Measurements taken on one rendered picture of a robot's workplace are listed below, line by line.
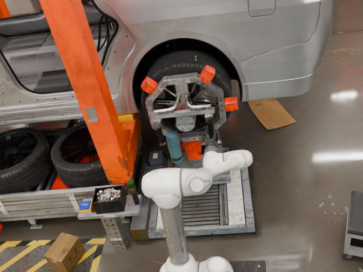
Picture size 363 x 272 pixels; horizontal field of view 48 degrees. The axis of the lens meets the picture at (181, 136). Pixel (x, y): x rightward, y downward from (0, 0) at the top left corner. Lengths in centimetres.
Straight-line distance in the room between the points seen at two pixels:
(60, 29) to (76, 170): 126
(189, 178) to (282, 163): 190
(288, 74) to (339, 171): 102
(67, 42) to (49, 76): 162
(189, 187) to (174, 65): 117
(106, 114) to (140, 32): 62
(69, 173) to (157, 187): 148
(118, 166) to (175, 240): 91
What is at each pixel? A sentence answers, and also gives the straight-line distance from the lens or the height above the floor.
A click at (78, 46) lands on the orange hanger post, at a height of 158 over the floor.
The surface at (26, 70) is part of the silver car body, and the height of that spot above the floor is 84.
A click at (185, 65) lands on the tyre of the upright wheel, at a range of 275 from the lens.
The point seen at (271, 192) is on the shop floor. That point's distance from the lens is 338.
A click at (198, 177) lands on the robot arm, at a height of 122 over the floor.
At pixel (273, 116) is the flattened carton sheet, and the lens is 412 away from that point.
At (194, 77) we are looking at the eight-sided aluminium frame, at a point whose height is 111.
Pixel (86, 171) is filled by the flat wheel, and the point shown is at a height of 48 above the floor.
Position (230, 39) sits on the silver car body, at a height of 126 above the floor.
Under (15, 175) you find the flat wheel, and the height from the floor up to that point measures 47.
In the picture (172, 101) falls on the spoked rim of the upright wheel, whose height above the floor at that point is 88.
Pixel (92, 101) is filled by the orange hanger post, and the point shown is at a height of 122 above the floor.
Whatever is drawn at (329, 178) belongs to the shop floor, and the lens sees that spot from 351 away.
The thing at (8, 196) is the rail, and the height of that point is 39.
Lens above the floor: 247
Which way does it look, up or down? 38 degrees down
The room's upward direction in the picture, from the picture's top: 12 degrees counter-clockwise
